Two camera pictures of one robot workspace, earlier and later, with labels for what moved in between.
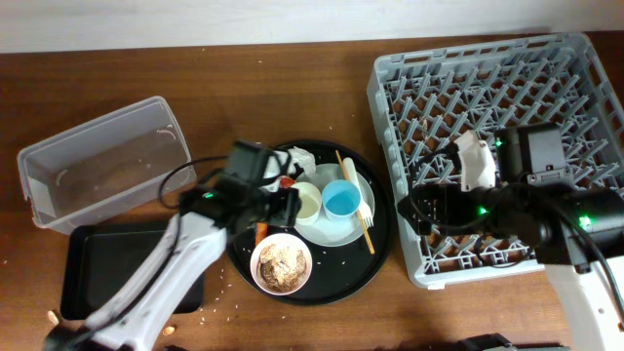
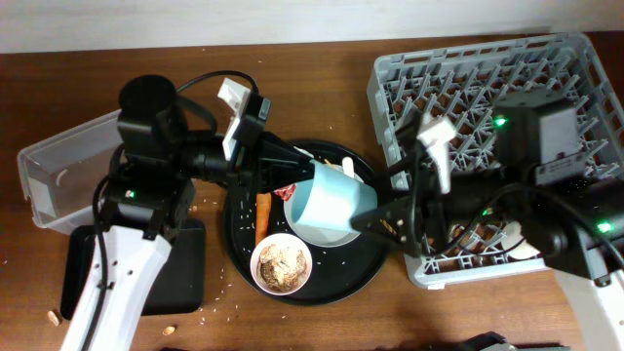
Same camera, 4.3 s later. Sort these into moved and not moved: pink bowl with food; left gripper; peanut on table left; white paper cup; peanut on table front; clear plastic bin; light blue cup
Moved: white paper cup; light blue cup; left gripper
Not moved: peanut on table front; peanut on table left; pink bowl with food; clear plastic bin
